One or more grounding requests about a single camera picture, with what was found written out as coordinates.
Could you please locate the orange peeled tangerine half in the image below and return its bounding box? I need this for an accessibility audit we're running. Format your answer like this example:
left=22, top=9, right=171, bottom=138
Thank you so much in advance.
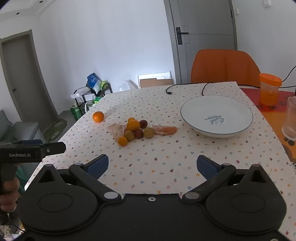
left=152, top=126, right=178, bottom=135

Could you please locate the black door handle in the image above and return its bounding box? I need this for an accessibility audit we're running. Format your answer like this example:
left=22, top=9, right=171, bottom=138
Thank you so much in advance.
left=175, top=27, right=189, bottom=45

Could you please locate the pale peeled tangerine half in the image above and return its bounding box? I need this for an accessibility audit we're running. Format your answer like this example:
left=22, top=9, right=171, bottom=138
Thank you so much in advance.
left=107, top=123, right=127, bottom=140

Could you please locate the brown cardboard sheet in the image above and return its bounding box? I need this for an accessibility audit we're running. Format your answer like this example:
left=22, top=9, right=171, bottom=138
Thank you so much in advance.
left=140, top=78, right=174, bottom=88

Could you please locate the clear drinking glass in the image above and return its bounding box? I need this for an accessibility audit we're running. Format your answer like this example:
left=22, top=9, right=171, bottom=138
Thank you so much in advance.
left=281, top=96, right=296, bottom=141

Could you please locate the red printed tablecloth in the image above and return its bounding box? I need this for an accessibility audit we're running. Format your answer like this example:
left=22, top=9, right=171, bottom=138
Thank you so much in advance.
left=240, top=87, right=296, bottom=165

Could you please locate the grey door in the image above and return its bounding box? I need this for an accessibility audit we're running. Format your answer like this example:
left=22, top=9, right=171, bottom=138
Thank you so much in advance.
left=164, top=0, right=238, bottom=84

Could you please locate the grey sofa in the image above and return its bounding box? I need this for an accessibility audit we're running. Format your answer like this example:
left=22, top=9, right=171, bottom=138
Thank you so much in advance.
left=0, top=110, right=48, bottom=145

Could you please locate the black wire rack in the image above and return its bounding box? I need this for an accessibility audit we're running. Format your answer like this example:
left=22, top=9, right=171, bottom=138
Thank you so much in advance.
left=73, top=84, right=114, bottom=110

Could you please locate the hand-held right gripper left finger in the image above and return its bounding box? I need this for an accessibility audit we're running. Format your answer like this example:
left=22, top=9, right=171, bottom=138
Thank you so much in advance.
left=38, top=154, right=122, bottom=204

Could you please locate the white framed board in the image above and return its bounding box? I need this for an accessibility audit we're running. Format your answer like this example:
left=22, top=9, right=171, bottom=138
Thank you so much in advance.
left=137, top=71, right=172, bottom=89

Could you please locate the grey-framed interior door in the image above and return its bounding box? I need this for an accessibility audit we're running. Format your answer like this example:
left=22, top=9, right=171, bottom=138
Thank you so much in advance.
left=0, top=30, right=59, bottom=130

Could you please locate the white plate with blue rim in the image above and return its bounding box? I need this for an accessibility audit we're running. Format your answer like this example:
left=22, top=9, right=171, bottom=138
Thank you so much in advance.
left=180, top=96, right=254, bottom=139

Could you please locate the green box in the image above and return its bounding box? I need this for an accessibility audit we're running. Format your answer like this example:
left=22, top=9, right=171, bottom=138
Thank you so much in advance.
left=70, top=105, right=85, bottom=121

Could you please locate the grey cushion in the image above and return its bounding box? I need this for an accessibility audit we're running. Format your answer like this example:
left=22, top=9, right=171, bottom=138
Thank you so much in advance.
left=12, top=121, right=39, bottom=141

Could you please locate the blue plastic bag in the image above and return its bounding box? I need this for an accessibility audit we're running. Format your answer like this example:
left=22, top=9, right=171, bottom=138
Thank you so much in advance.
left=87, top=73, right=102, bottom=89

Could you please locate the person's left hand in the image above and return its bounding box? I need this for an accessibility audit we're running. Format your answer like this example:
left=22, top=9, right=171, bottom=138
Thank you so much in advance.
left=0, top=179, right=21, bottom=212

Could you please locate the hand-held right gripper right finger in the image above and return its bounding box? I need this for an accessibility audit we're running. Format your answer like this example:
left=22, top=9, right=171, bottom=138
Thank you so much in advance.
left=182, top=155, right=267, bottom=204

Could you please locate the orange lidded cup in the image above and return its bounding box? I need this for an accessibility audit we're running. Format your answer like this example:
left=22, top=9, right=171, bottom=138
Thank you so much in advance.
left=258, top=73, right=283, bottom=107

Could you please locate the large orange kumquat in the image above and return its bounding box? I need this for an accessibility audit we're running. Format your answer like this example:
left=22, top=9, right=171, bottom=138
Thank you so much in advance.
left=126, top=120, right=141, bottom=132

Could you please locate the green doormat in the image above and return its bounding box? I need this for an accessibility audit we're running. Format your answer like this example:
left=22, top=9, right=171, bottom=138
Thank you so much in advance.
left=43, top=119, right=68, bottom=142

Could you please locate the white floral tablecloth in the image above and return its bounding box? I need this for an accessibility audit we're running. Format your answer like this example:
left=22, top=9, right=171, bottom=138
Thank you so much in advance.
left=24, top=81, right=296, bottom=240

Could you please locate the black cable with plug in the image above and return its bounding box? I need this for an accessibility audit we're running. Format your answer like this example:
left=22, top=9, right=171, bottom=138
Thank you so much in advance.
left=166, top=82, right=242, bottom=96

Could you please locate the round orange tangerine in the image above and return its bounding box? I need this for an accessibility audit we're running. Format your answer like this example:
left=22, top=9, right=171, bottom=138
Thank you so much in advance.
left=92, top=111, right=105, bottom=123

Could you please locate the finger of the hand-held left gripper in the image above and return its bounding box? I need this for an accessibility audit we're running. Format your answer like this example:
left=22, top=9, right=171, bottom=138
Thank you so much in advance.
left=40, top=142, right=66, bottom=159
left=11, top=139, right=43, bottom=146

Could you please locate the orange chair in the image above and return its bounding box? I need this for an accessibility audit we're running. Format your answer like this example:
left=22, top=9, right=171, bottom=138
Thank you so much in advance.
left=191, top=49, right=262, bottom=88

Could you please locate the thin black cable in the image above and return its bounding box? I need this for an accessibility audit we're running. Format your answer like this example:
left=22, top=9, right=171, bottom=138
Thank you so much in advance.
left=279, top=65, right=296, bottom=89

